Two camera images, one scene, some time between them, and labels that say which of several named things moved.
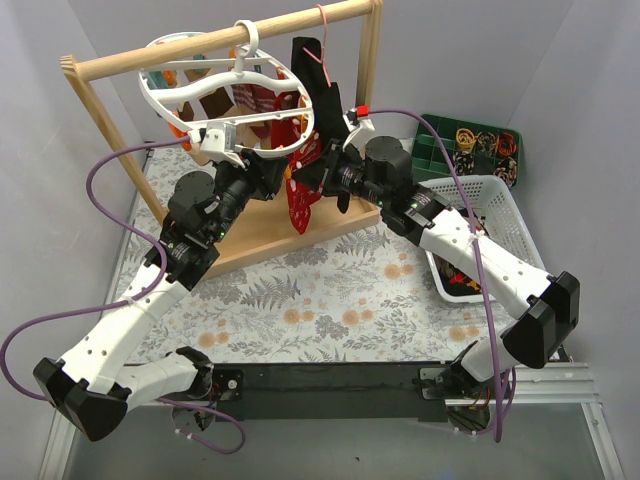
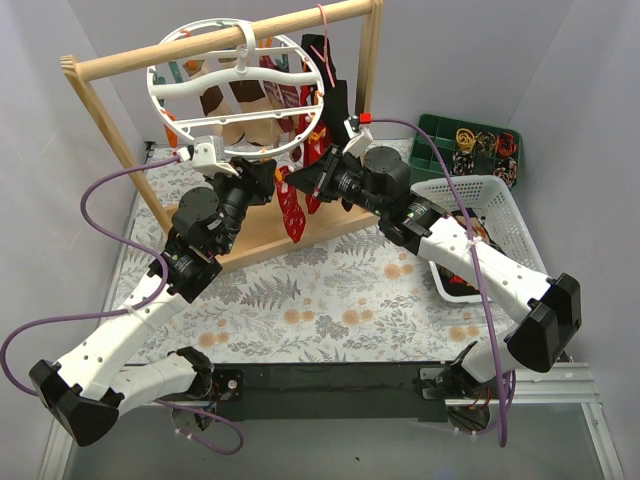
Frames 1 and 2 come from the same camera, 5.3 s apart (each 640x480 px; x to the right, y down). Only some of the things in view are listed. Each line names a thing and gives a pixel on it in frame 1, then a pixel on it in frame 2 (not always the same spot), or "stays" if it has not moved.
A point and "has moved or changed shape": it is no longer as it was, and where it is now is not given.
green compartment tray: [473, 149] stays
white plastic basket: [496, 215] stays
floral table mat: [365, 295] stays
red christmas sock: [300, 199] has moved or changed shape
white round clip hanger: [234, 89] has moved or changed shape
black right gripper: [327, 170] stays
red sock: [285, 129] -> [306, 122]
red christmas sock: [310, 152] -> [314, 154]
